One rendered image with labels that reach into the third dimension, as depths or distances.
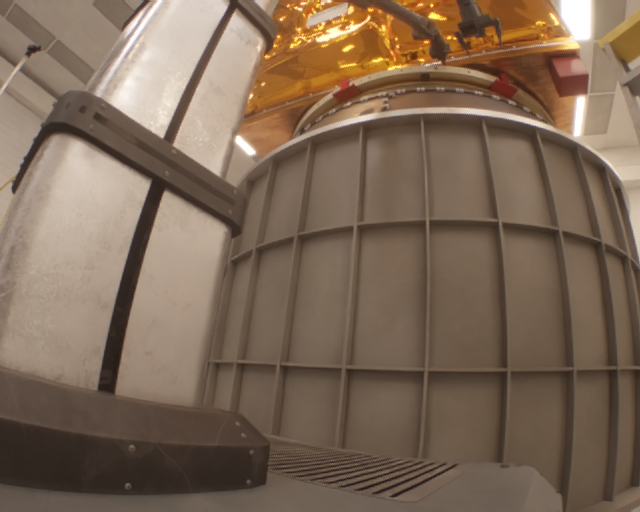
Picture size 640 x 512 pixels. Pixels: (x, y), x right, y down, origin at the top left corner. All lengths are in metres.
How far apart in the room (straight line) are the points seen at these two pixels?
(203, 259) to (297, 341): 0.79
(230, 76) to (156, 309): 0.19
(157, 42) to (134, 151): 0.10
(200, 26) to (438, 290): 0.78
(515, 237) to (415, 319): 0.35
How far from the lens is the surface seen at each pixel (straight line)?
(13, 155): 8.42
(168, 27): 0.29
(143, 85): 0.25
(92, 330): 0.19
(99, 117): 0.21
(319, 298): 1.00
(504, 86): 1.83
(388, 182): 1.07
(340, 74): 2.02
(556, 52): 1.90
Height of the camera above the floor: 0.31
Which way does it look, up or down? 22 degrees up
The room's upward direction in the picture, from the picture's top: 6 degrees clockwise
